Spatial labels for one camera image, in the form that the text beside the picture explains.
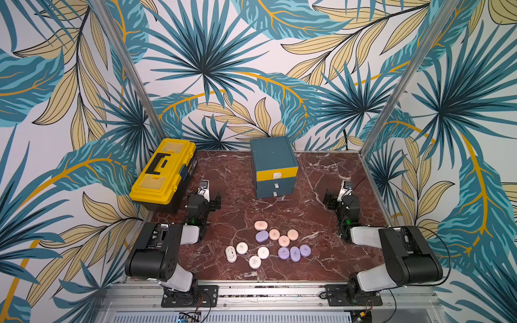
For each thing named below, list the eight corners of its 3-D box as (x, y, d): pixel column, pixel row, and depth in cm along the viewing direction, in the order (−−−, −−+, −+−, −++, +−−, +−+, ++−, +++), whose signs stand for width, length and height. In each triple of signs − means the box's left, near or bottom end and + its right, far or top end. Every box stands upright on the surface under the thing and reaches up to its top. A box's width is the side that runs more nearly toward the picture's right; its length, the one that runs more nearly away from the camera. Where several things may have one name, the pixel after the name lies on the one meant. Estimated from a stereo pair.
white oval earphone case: (224, 262, 83) (224, 261, 81) (226, 247, 87) (225, 245, 85) (236, 262, 83) (236, 261, 81) (238, 247, 87) (237, 245, 85)
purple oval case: (290, 262, 83) (291, 260, 81) (289, 248, 87) (290, 245, 85) (300, 262, 83) (301, 260, 81) (298, 248, 87) (299, 245, 85)
